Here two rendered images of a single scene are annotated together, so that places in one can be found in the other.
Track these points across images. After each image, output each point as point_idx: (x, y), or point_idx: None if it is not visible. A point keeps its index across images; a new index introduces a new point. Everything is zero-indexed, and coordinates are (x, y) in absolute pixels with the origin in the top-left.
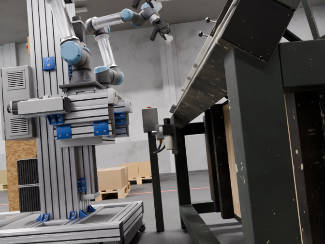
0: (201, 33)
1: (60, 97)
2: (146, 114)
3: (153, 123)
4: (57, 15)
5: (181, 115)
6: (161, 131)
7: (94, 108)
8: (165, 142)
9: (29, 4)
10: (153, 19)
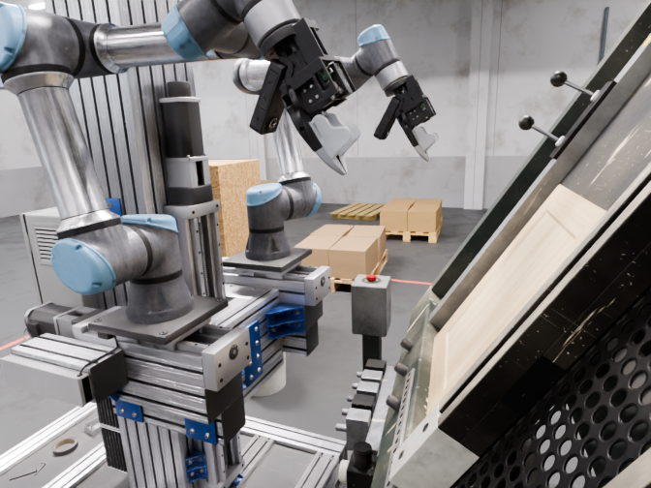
0: (530, 123)
1: (81, 367)
2: (360, 298)
3: (375, 320)
4: (37, 148)
5: None
6: (344, 481)
7: (175, 388)
8: None
9: None
10: (387, 80)
